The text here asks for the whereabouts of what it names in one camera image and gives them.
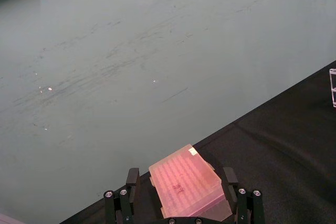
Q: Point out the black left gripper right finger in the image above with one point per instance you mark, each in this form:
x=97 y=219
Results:
x=242 y=203

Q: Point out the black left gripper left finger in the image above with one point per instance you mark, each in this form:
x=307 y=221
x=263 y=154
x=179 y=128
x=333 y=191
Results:
x=125 y=203

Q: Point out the black table cloth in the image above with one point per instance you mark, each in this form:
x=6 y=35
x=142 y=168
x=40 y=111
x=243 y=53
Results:
x=275 y=161

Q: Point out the pink translucent plastic case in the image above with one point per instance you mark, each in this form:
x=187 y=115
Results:
x=185 y=182

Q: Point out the pale pink object corner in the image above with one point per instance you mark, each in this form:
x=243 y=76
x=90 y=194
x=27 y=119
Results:
x=8 y=220

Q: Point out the clear acrylic rack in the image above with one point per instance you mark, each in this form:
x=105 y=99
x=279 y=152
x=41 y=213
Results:
x=333 y=87

